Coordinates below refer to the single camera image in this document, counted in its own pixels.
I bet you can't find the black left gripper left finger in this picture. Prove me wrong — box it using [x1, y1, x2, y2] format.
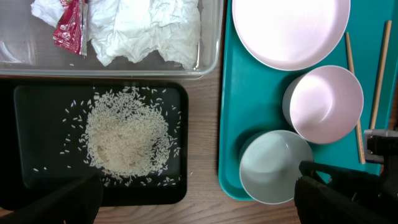
[1, 174, 103, 224]

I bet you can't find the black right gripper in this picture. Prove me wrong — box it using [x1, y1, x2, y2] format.
[298, 129, 397, 200]

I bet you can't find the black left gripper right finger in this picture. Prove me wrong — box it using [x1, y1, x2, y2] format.
[294, 176, 397, 224]

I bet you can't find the wooden chopstick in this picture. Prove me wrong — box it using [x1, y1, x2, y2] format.
[345, 32, 366, 164]
[369, 20, 392, 129]

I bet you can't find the grey bowl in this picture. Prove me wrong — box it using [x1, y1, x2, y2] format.
[239, 130, 313, 205]

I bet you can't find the pink bowl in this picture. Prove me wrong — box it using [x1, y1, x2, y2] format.
[282, 65, 364, 144]

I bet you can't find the pile of rice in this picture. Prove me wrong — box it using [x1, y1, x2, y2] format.
[32, 86, 183, 188]

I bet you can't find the large pink plate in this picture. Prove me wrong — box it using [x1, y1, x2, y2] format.
[232, 0, 351, 71]

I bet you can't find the red sauce packet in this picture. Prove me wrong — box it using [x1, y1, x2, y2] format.
[52, 0, 88, 57]

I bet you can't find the white napkin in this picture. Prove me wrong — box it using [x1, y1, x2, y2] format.
[30, 0, 201, 69]

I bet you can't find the black tray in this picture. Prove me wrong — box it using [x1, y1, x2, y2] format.
[1, 78, 188, 210]

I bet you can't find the clear plastic bin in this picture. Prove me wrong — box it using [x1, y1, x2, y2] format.
[1, 0, 226, 79]

